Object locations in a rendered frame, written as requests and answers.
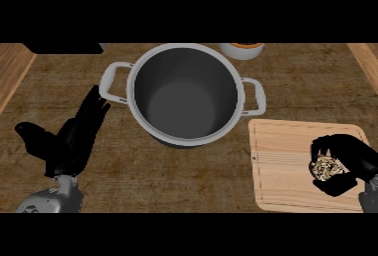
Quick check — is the grey metal pot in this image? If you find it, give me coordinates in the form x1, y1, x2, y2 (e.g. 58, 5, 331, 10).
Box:
99, 43, 267, 149

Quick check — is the brown cupcake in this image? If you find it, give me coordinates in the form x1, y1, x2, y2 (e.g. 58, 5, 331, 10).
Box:
309, 155, 347, 182

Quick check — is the white jar with orange top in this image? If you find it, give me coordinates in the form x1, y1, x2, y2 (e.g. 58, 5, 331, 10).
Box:
217, 43, 266, 61

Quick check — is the black appliance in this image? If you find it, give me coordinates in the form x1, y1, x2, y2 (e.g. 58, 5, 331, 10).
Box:
21, 43, 105, 55

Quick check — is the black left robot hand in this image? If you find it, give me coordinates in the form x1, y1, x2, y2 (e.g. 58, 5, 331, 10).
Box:
13, 84, 112, 179

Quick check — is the pale wooden cutting board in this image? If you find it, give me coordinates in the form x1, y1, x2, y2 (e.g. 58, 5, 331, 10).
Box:
247, 118, 372, 214

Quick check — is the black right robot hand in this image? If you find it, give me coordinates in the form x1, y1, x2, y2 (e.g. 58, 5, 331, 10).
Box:
307, 133, 378, 198

